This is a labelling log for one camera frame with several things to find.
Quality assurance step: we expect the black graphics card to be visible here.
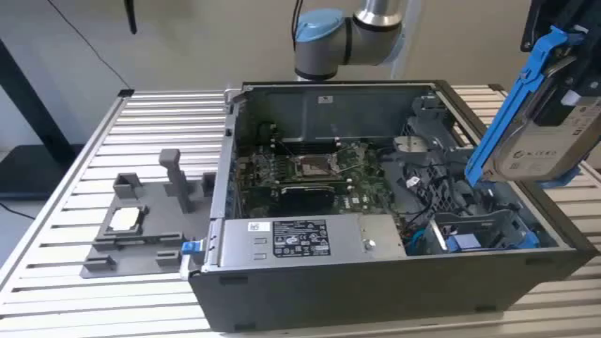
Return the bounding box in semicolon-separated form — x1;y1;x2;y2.
243;183;337;215

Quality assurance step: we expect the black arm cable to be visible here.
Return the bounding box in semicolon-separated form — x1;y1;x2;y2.
290;0;306;40

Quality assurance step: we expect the thin black wall cable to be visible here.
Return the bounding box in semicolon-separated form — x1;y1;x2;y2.
48;0;134;92

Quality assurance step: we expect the grey power supply unit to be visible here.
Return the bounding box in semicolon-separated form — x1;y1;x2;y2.
217;214;407;267

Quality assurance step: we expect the green motherboard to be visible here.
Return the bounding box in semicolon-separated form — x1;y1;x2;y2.
233;139;405;219

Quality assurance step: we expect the grey drive bracket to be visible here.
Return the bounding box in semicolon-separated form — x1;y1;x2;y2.
379;94;475;212

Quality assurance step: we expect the black hanging rod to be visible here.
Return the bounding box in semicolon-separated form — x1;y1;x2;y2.
122;0;138;35

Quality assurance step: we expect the grey parts rack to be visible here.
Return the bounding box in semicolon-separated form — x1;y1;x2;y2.
80;148;217;279

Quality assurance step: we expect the silver CPU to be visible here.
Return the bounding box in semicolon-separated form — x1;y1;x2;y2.
106;207;142;232

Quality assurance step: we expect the CPU socket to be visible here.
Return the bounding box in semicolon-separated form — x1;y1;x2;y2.
290;154;339;177

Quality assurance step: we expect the black monitor stand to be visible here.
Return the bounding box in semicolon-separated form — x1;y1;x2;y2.
0;38;86;202

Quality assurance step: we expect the black open PC case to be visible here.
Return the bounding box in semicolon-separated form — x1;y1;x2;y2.
180;80;599;334

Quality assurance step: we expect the black wire with white label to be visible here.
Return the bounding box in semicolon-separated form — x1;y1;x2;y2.
395;154;466;226

